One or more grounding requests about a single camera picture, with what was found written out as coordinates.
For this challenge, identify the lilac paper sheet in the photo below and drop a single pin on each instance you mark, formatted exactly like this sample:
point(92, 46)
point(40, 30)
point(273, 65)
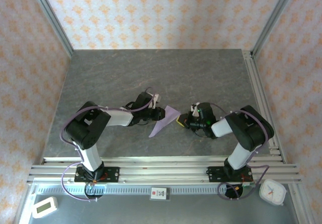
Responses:
point(167, 117)

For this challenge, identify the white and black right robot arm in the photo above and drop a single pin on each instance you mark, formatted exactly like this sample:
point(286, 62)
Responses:
point(221, 129)

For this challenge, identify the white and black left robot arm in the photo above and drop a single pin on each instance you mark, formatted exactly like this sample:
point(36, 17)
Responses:
point(118, 118)

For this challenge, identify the white label card red mark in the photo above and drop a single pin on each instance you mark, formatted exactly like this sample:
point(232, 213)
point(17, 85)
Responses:
point(159, 193)

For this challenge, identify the white analog clock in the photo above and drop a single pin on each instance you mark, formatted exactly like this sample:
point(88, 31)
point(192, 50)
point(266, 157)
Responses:
point(273, 191)

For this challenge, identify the white digital timer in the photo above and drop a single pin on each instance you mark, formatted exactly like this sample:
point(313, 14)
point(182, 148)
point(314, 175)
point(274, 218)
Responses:
point(44, 207)

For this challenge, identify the aluminium mounting rail frame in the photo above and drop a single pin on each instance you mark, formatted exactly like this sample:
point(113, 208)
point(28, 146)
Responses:
point(163, 169)

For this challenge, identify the aluminium side rail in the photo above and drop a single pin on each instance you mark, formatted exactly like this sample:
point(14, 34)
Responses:
point(260, 95)

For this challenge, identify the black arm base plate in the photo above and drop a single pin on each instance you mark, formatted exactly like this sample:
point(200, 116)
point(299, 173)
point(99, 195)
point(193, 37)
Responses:
point(213, 175)
point(113, 175)

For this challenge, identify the aluminium frame post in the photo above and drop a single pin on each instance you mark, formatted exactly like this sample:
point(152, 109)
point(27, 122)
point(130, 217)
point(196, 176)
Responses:
point(53, 20)
point(272, 20)

